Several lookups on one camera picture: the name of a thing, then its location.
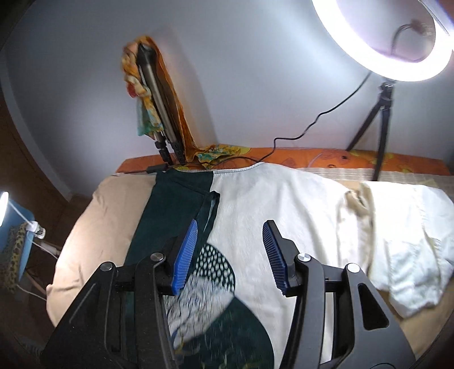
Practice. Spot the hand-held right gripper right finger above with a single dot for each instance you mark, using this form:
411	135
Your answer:
275	255

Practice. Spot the leopard print cloth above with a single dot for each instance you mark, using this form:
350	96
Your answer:
10	255

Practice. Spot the green and white printed t-shirt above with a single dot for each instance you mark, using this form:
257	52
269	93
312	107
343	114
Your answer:
283	198

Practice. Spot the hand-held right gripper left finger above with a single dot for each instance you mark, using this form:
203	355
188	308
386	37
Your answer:
184	255

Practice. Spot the orange floral scarf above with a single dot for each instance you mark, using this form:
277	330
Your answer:
131	76

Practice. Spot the folded grey tripod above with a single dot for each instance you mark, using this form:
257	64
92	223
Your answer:
156	88

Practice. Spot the blue box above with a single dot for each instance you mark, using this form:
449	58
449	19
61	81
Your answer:
17	216

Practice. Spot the beige checked sheet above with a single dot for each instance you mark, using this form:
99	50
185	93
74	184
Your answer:
340	174

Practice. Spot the tan blanket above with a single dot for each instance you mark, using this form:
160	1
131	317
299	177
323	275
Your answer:
103	220

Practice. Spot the white garment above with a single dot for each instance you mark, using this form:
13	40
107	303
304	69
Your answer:
418	248

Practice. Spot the orange floral bedsheet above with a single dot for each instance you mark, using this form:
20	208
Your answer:
301	156

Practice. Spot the small lit lamp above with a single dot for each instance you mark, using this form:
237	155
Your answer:
3	209

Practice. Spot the black gooseneck phone holder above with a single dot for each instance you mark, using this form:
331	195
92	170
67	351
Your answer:
422	27

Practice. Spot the white power plug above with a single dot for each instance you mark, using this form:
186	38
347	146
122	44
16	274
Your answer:
35	229

